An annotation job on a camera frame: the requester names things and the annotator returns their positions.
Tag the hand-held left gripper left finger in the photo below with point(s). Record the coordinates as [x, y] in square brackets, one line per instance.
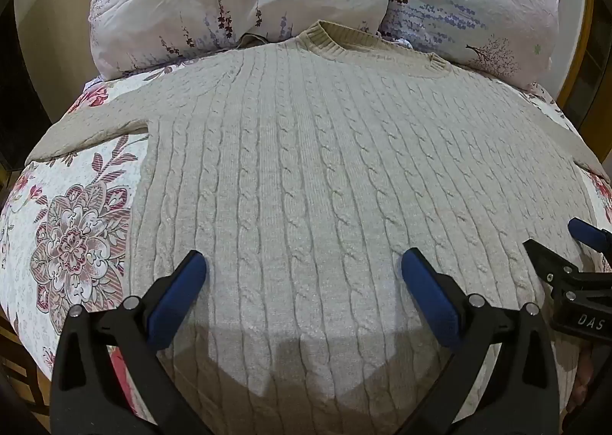
[178, 294]

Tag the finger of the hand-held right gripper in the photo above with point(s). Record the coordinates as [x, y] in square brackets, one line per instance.
[589, 234]
[550, 260]

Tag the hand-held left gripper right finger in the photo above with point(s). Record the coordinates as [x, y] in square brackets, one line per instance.
[430, 294]

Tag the floral bed sheet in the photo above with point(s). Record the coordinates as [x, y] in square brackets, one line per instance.
[71, 224]

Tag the wooden headboard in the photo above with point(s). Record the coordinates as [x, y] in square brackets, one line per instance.
[576, 57]

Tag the lavender print pillow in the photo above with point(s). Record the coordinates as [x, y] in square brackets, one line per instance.
[468, 0]

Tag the wooden bed frame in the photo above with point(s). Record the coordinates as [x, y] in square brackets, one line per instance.
[21, 368]

